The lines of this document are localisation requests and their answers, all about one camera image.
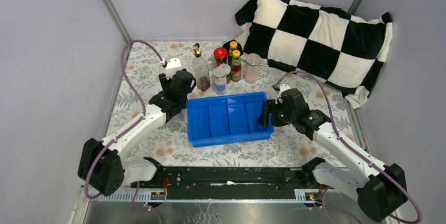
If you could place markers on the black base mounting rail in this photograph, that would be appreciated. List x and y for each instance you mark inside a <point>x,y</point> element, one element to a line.
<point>230,183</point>

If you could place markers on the sauce bottle yellow cap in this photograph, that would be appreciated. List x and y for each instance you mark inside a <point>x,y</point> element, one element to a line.
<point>233,45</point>
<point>236,67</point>

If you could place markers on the black white checkered pillow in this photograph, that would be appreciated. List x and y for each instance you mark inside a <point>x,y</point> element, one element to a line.
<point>340,49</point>

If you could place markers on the blue divided plastic bin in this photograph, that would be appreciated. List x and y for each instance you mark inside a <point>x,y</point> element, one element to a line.
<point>226,119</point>

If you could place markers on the red lid chili jar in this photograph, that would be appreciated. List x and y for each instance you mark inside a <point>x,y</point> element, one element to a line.
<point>220,56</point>

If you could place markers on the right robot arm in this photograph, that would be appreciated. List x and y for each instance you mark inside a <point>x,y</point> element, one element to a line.
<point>375,186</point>

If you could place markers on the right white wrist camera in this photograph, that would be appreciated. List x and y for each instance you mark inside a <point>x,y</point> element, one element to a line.
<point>280,88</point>

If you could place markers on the white lid sauce jar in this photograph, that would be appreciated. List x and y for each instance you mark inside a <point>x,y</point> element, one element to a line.
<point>227,70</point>

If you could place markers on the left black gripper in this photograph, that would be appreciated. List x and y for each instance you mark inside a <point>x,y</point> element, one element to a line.
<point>165,82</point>

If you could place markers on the glass oil bottle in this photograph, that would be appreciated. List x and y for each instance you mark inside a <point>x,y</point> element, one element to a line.
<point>201,71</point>

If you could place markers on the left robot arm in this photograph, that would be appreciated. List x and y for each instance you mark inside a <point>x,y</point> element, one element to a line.
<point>102,165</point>

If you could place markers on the metal lid shaker jar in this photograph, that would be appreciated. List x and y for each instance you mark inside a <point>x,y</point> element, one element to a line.
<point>220,82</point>

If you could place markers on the tall glass spice canister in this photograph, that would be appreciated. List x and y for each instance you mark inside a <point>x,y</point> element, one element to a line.
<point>252,62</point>

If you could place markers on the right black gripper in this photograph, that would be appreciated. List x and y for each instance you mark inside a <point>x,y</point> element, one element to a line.
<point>270,107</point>

